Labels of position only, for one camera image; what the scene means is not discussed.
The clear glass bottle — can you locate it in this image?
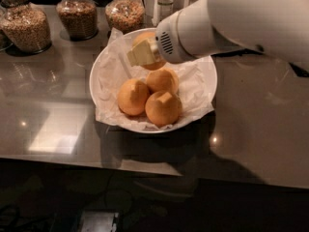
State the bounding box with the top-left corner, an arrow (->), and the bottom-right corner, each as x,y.
156,0 -> 174,21

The white bowl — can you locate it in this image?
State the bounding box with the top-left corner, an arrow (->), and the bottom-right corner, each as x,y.
89,27 -> 219,134

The orange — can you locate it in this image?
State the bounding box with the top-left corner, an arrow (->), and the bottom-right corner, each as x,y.
146,68 -> 179,93
132,32 -> 165,71
145,91 -> 183,128
117,78 -> 150,116

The glass cereal jar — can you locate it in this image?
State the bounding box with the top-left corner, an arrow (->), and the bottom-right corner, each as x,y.
1,0 -> 51,54
105,0 -> 145,34
56,0 -> 98,41

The grey box under counter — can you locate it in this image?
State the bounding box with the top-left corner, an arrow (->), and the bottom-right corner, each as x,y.
76,211 -> 119,232

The black rubber mat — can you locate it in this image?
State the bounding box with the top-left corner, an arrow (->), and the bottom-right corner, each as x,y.
290,64 -> 309,78

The right glass cereal jar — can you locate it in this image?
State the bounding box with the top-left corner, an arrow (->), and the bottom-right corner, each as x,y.
105,0 -> 145,34

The left glass cereal jar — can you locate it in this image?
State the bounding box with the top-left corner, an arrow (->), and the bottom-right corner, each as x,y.
1,0 -> 51,54

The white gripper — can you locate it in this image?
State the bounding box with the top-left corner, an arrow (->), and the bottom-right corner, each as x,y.
126,0 -> 232,66

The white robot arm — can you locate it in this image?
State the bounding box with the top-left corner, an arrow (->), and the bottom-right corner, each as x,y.
127,0 -> 309,70

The glass jar at edge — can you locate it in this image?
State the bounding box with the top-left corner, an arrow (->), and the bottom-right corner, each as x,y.
0,7 -> 13,51

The middle glass cereal jar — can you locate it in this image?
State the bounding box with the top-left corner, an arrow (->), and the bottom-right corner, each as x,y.
56,0 -> 98,41

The white crumpled paper liner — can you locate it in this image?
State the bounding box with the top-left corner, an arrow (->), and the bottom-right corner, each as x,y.
93,27 -> 215,132

